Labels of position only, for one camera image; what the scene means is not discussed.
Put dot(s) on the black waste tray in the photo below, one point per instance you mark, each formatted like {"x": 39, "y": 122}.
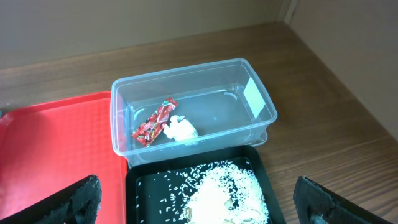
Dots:
{"x": 156, "y": 192}

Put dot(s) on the clear plastic bin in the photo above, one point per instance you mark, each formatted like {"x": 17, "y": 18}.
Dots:
{"x": 209, "y": 95}

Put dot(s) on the rice food waste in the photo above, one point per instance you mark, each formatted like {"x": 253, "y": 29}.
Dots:
{"x": 213, "y": 193}

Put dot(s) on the red serving tray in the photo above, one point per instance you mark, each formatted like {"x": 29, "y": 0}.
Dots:
{"x": 49, "y": 146}

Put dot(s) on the white napkin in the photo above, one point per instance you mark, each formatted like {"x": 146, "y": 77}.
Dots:
{"x": 180, "y": 129}

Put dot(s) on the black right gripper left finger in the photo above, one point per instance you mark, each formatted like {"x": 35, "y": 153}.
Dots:
{"x": 78, "y": 203}

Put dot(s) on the red snack wrapper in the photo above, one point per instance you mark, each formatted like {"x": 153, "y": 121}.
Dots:
{"x": 149, "y": 130}

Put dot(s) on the white label on bin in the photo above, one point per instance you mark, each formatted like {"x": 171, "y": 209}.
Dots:
{"x": 254, "y": 98}

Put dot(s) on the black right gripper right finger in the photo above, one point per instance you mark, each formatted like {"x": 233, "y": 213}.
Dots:
{"x": 316, "y": 204}

